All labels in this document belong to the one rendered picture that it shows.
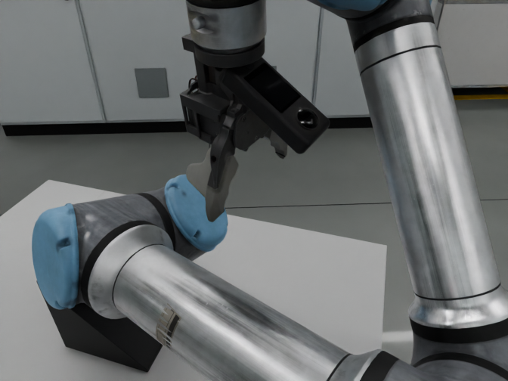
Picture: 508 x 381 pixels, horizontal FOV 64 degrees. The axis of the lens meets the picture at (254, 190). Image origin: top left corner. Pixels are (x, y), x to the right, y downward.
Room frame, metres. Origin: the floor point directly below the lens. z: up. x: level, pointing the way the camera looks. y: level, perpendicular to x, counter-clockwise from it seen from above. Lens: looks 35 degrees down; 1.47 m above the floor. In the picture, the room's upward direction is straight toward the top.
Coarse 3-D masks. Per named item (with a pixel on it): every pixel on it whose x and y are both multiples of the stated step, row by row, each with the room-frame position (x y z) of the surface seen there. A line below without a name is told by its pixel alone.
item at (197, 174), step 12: (228, 156) 0.39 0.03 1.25; (192, 168) 0.41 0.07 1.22; (204, 168) 0.40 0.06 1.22; (228, 168) 0.39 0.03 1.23; (192, 180) 0.40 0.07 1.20; (204, 180) 0.40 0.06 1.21; (228, 180) 0.39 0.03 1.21; (204, 192) 0.39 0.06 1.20; (216, 192) 0.37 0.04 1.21; (228, 192) 0.39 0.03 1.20; (216, 204) 0.37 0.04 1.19; (216, 216) 0.38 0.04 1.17
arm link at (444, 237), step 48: (384, 48) 0.36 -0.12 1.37; (432, 48) 0.36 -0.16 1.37; (384, 96) 0.35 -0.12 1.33; (432, 96) 0.33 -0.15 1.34; (384, 144) 0.33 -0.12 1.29; (432, 144) 0.31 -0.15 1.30; (432, 192) 0.29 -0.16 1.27; (432, 240) 0.27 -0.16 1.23; (480, 240) 0.26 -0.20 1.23; (432, 288) 0.25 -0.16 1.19; (480, 288) 0.24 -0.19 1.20; (432, 336) 0.22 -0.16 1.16; (480, 336) 0.21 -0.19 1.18
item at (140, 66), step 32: (96, 0) 2.85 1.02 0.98; (128, 0) 2.86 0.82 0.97; (160, 0) 2.87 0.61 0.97; (96, 32) 2.85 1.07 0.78; (128, 32) 2.86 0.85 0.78; (160, 32) 2.87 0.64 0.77; (96, 64) 2.85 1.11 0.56; (128, 64) 2.86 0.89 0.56; (160, 64) 2.87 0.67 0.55; (192, 64) 2.88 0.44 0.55; (128, 96) 2.86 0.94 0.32; (160, 96) 2.86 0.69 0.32; (128, 128) 2.89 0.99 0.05; (160, 128) 2.90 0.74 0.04
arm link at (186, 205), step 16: (144, 192) 0.46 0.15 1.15; (160, 192) 0.46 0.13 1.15; (176, 192) 0.45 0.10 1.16; (192, 192) 0.47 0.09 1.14; (160, 208) 0.42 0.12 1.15; (176, 208) 0.42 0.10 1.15; (192, 208) 0.44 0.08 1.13; (176, 224) 0.41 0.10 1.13; (192, 224) 0.41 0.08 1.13; (208, 224) 0.43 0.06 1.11; (224, 224) 0.46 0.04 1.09; (176, 240) 0.40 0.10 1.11; (192, 240) 0.40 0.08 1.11; (208, 240) 0.41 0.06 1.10; (192, 256) 0.42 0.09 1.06
